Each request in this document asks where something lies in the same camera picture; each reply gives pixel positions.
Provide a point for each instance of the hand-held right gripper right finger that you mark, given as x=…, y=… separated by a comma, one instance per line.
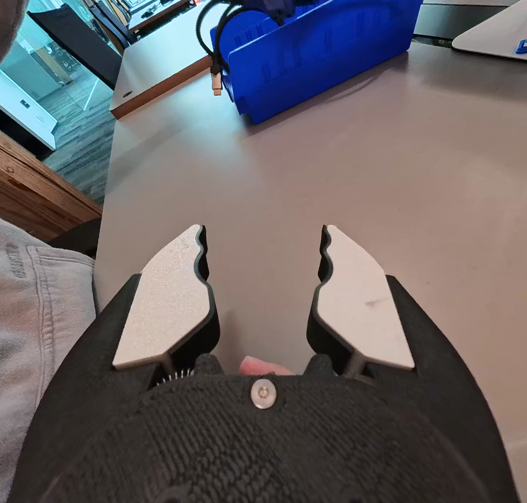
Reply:
x=362, y=305

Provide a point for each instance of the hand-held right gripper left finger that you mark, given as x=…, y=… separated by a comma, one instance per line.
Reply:
x=164, y=305

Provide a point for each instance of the blue plastic bin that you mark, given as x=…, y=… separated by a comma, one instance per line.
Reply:
x=329, y=58

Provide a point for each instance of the person's right hand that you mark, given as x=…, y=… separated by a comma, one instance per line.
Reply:
x=259, y=366

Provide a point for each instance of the person's light sweatshirt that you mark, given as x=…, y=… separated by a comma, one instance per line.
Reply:
x=37, y=313

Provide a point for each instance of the white low cabinet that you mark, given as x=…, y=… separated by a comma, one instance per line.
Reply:
x=24, y=111

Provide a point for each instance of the white desk with wooden edge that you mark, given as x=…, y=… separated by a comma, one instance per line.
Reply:
x=164, y=58

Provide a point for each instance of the black office chair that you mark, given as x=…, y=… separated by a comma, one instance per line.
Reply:
x=113, y=23
x=78, y=41

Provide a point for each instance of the white stand base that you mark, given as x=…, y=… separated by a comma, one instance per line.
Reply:
x=494, y=33

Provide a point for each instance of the small blue clip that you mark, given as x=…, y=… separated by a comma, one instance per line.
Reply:
x=521, y=46

